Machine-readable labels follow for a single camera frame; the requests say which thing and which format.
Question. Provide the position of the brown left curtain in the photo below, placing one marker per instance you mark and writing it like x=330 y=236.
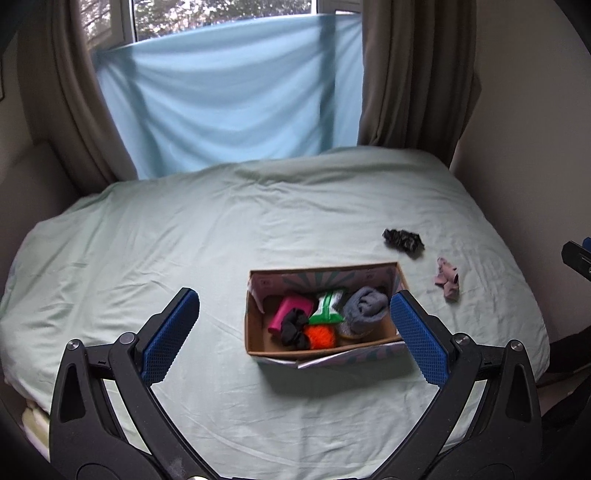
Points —
x=62 y=100

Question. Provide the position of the window with white frame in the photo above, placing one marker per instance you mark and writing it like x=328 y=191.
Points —
x=111 y=23

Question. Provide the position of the light blue hanging cloth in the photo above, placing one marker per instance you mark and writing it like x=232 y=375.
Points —
x=268 y=88

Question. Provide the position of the brown curtain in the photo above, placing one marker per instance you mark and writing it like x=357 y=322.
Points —
x=420 y=84
x=62 y=100

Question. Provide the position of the dusty pink cloth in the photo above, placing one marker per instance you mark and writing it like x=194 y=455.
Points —
x=448 y=279

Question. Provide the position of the black scrunchie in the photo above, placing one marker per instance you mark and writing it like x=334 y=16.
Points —
x=292 y=330

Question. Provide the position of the brown cardboard box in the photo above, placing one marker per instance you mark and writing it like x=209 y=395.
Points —
x=267 y=287

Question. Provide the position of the pink zip pouch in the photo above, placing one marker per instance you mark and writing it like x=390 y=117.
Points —
x=287 y=303

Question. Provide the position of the black patterned cloth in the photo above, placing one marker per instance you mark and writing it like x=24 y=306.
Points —
x=403 y=240

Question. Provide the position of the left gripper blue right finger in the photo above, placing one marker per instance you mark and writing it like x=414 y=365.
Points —
x=485 y=420

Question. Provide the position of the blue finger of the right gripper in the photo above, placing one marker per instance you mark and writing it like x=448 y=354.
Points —
x=587 y=243
x=577 y=258

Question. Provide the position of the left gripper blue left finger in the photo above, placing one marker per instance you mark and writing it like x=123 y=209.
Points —
x=105 y=421

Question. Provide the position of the yellow rimmed silver scrubber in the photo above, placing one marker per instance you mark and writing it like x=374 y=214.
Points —
x=345 y=331

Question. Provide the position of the grey sock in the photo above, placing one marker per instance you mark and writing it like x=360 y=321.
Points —
x=367 y=307

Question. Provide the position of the orange fluffy ball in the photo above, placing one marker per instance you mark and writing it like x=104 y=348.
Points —
x=321 y=336

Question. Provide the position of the green snack packet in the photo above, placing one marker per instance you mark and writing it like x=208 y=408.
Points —
x=328 y=309

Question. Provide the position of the brown right curtain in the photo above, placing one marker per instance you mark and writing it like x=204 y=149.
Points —
x=420 y=84

